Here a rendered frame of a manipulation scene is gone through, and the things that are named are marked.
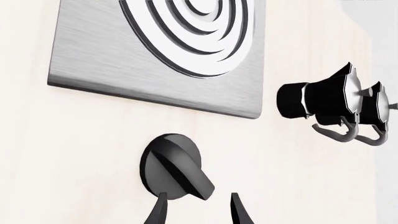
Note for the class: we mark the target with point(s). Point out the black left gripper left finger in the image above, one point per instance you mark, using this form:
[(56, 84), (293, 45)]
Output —
[(159, 212)]

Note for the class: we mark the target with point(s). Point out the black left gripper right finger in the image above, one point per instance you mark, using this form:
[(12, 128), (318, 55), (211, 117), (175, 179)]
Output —
[(238, 212)]

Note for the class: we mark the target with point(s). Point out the round black stove knob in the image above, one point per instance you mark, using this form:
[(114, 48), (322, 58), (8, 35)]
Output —
[(174, 163)]

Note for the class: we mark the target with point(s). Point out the flat stove plate with rings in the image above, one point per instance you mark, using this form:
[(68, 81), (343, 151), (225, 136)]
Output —
[(124, 58)]

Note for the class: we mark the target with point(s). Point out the black moka pot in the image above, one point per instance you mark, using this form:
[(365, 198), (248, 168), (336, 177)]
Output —
[(371, 109), (320, 93)]

